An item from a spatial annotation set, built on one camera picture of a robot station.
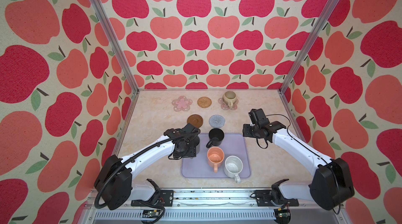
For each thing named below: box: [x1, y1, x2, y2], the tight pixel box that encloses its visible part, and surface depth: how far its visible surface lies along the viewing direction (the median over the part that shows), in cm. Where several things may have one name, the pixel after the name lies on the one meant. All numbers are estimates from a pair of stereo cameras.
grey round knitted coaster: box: [208, 114, 226, 129], surface depth 106 cm
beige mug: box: [222, 90, 238, 110], surface depth 109 cm
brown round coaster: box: [186, 114, 204, 129], surface depth 106 cm
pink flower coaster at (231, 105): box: [217, 97, 239, 111], surface depth 112 cm
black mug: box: [206, 127, 225, 149], surface depth 89 cm
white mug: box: [223, 155, 244, 184], surface depth 80 cm
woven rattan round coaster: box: [196, 96, 212, 109], surface depth 117 cm
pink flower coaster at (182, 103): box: [171, 95, 193, 112], surface depth 117 cm
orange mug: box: [206, 146, 225, 174], surface depth 82 cm
